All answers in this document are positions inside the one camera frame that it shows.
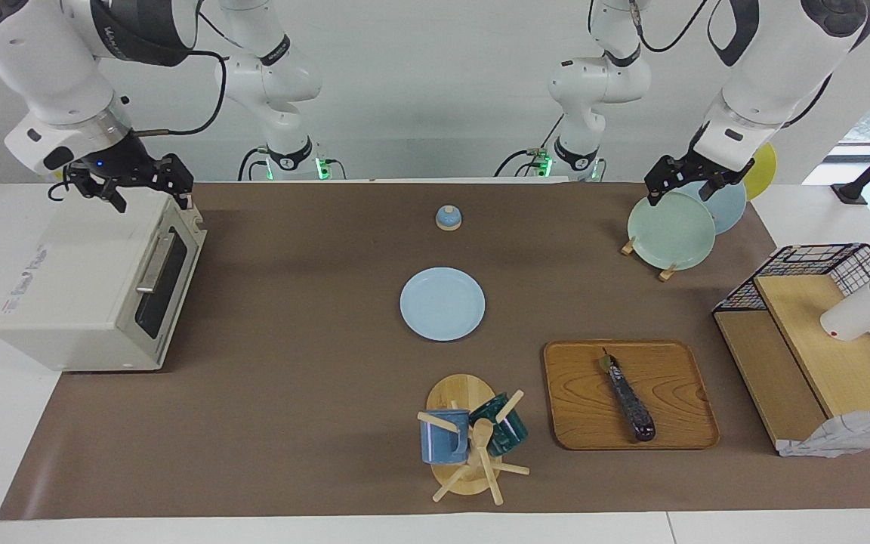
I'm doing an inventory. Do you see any cream toaster oven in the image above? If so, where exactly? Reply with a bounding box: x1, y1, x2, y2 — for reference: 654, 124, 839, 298
0, 185, 208, 372

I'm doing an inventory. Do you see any dark purple eggplant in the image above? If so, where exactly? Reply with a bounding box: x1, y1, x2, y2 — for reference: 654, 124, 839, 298
600, 349, 657, 443

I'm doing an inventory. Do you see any light blue serving plate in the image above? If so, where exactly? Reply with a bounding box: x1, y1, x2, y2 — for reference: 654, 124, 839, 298
400, 267, 486, 342

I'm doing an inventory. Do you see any light blue racked plate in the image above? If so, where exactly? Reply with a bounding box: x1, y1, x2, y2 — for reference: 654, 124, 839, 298
673, 180, 748, 235

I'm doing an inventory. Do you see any pale green plate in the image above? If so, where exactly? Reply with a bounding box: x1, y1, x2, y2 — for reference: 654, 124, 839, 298
627, 192, 717, 271

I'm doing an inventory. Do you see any yellow plate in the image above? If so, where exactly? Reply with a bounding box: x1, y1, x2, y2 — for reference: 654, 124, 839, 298
741, 142, 778, 202

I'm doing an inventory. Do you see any wooden plate rack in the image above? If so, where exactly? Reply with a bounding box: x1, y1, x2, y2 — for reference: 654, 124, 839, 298
621, 236, 679, 282

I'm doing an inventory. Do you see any white cup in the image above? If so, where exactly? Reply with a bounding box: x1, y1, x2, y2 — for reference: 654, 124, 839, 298
819, 281, 870, 342

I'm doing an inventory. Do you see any wooden shelf box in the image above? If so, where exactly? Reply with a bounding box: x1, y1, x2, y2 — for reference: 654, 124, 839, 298
713, 274, 870, 454

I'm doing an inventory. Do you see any brown table mat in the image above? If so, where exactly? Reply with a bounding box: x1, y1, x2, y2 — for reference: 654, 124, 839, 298
0, 181, 870, 521

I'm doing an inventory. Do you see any wooden serving tray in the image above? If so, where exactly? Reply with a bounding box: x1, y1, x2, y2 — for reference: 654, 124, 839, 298
543, 339, 721, 451

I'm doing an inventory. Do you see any wooden mug tree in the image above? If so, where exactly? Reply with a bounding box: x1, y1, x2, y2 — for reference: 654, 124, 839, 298
417, 373, 531, 505

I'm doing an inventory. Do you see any dark green mug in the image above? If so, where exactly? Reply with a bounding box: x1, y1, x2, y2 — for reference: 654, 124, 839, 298
469, 393, 529, 457

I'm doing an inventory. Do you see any white patterned cloth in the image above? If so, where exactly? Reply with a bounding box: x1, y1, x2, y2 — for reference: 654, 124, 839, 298
776, 406, 870, 459

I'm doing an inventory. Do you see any blue mug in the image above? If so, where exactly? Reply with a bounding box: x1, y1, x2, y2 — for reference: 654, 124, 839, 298
420, 409, 471, 465

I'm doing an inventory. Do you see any black base cable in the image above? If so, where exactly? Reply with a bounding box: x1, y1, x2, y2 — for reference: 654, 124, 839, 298
495, 147, 549, 178
239, 146, 270, 182

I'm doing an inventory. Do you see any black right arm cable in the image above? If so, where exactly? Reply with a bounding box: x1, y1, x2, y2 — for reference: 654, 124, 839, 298
133, 49, 227, 138

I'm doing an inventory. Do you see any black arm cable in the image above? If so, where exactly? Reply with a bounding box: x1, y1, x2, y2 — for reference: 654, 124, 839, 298
133, 49, 227, 138
628, 0, 723, 55

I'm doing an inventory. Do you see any black wire basket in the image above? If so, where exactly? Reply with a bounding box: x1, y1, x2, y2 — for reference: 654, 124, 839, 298
712, 243, 870, 401

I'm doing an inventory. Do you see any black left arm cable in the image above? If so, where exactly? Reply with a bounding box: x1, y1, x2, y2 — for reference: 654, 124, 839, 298
628, 0, 723, 55

